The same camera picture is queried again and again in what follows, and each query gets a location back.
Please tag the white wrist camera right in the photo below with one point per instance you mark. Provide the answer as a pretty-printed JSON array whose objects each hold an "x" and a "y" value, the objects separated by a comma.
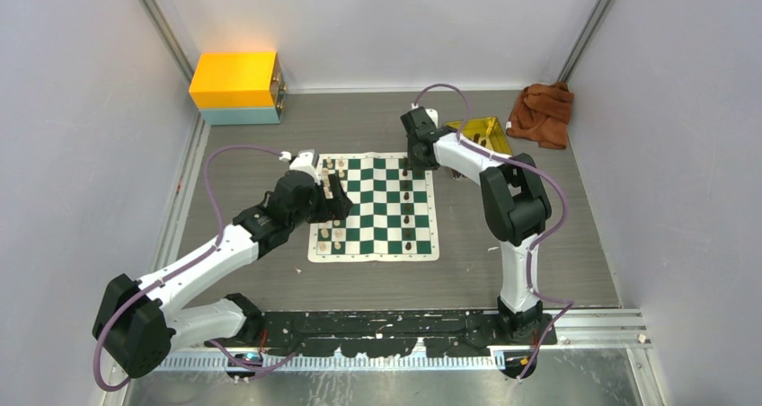
[{"x": 434, "y": 116}]

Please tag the brown crumpled cloth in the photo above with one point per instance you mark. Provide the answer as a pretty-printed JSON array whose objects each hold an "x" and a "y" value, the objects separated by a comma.
[{"x": 542, "y": 113}]

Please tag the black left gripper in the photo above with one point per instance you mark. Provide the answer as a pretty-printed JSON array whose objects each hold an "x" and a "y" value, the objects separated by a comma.
[{"x": 337, "y": 207}]

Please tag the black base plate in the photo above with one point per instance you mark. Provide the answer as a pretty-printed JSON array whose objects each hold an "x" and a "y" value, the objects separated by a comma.
[{"x": 442, "y": 333}]

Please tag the green white chess mat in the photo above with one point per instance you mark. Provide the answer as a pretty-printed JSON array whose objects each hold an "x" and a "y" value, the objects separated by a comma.
[{"x": 393, "y": 218}]

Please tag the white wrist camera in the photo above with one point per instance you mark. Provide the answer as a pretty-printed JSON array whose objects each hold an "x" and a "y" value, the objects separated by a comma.
[
  {"x": 304, "y": 161},
  {"x": 434, "y": 116}
]

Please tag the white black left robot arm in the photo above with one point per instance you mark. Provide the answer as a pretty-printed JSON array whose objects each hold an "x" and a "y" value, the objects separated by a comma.
[{"x": 141, "y": 321}]

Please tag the aluminium frame rail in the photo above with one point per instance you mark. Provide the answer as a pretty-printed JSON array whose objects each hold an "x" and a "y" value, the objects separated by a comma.
[{"x": 576, "y": 329}]

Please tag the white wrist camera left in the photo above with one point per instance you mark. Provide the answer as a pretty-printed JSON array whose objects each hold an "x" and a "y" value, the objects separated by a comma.
[{"x": 304, "y": 161}]

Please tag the gold metal tin tray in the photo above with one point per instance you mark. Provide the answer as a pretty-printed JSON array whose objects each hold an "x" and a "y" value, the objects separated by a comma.
[{"x": 482, "y": 132}]

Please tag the yellow and teal box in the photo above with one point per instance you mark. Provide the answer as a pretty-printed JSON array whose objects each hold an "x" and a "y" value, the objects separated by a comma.
[{"x": 239, "y": 88}]

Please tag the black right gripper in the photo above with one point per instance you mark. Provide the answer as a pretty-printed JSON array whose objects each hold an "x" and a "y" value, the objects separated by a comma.
[{"x": 414, "y": 163}]

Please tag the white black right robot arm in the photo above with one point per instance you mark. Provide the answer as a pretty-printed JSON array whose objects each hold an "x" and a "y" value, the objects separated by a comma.
[{"x": 515, "y": 207}]

